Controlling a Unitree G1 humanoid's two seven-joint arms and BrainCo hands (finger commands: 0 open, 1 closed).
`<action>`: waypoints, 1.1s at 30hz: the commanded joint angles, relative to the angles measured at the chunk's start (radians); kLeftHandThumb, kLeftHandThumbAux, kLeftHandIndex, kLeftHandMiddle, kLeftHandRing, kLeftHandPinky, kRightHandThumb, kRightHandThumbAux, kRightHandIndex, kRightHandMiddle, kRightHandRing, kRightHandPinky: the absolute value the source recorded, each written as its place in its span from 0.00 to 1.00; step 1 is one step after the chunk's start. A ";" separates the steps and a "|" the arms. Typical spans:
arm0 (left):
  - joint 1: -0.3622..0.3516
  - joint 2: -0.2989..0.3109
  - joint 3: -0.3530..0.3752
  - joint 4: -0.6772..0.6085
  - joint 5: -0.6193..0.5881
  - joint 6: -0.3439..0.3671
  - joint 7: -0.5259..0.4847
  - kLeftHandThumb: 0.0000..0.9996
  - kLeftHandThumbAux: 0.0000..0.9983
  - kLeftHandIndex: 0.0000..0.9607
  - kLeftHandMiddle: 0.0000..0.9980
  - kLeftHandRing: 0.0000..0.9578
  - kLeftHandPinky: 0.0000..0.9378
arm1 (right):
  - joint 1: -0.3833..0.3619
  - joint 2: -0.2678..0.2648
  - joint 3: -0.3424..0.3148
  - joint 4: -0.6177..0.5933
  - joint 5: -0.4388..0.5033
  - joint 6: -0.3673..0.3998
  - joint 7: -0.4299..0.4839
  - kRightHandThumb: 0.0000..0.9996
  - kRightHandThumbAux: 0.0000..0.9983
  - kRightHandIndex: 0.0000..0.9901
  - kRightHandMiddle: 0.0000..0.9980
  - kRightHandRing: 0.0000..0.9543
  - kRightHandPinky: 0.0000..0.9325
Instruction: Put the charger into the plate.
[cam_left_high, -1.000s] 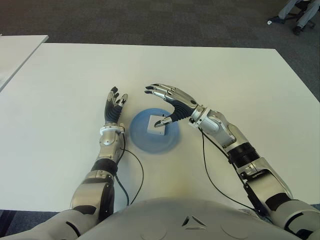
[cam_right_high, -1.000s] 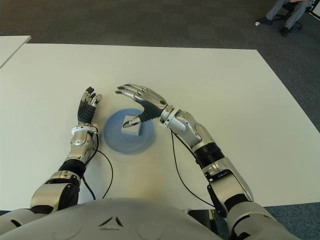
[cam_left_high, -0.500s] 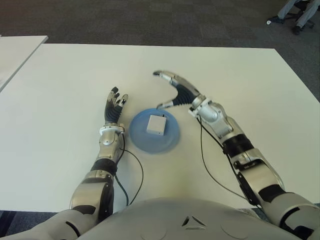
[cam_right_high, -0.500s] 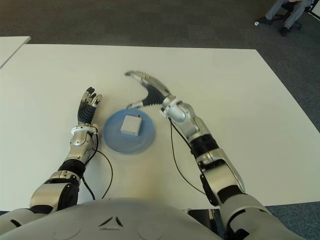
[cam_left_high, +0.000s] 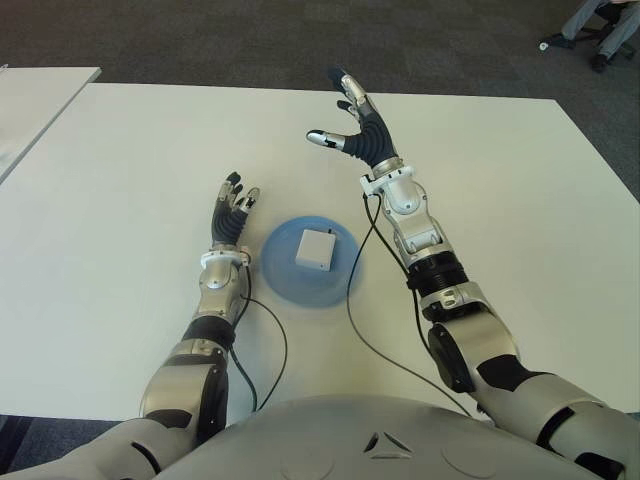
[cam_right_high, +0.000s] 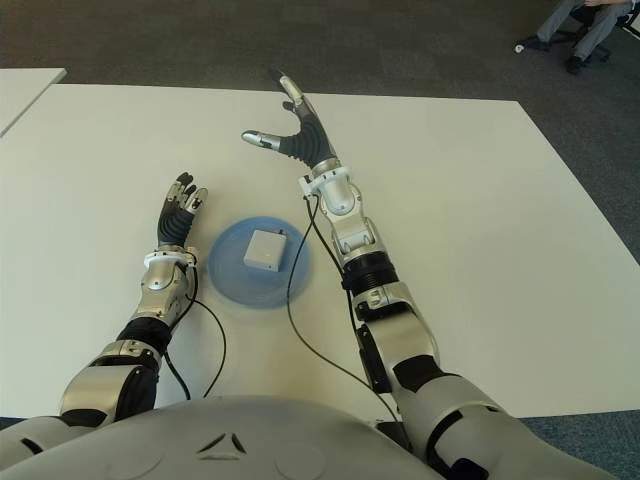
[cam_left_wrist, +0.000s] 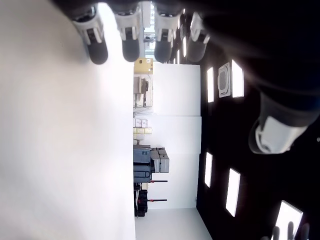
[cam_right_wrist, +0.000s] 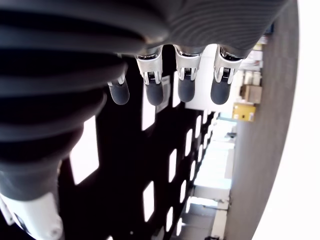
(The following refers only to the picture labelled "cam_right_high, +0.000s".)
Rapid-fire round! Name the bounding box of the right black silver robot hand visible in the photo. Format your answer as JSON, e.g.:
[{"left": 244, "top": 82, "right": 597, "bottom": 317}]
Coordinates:
[{"left": 240, "top": 68, "right": 339, "bottom": 172}]

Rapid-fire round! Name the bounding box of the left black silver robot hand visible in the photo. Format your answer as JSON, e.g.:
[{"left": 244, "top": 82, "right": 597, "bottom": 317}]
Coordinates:
[{"left": 156, "top": 171, "right": 209, "bottom": 249}]

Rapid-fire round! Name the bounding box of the white charger block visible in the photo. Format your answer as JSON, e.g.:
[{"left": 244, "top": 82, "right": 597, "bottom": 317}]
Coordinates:
[{"left": 242, "top": 228, "right": 290, "bottom": 274}]

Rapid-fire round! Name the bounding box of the blue plastic plate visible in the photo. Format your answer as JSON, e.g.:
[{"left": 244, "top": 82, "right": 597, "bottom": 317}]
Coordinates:
[{"left": 206, "top": 214, "right": 314, "bottom": 312}]

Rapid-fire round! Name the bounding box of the neighbouring white table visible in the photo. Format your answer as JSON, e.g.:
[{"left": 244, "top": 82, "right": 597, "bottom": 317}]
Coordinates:
[{"left": 0, "top": 67, "right": 69, "bottom": 137}]

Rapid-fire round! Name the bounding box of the grey robot torso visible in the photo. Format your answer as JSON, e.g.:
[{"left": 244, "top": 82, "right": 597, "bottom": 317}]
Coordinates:
[{"left": 0, "top": 394, "right": 437, "bottom": 480}]

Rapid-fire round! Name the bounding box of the seated person in grey trousers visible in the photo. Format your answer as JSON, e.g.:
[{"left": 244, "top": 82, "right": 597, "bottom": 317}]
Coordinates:
[{"left": 513, "top": 0, "right": 629, "bottom": 77}]

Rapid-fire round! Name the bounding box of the black office chair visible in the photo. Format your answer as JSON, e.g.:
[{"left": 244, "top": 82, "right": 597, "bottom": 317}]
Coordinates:
[{"left": 551, "top": 0, "right": 640, "bottom": 65}]

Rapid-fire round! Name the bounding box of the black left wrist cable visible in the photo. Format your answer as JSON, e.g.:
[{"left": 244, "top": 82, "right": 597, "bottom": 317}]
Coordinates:
[{"left": 161, "top": 269, "right": 228, "bottom": 402}]

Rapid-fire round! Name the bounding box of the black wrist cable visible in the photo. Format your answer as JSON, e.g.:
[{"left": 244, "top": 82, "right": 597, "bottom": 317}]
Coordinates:
[
  {"left": 161, "top": 269, "right": 228, "bottom": 402},
  {"left": 285, "top": 193, "right": 407, "bottom": 427}
]

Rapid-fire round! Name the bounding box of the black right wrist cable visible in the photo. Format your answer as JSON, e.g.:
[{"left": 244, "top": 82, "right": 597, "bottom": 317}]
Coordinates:
[{"left": 285, "top": 193, "right": 407, "bottom": 427}]

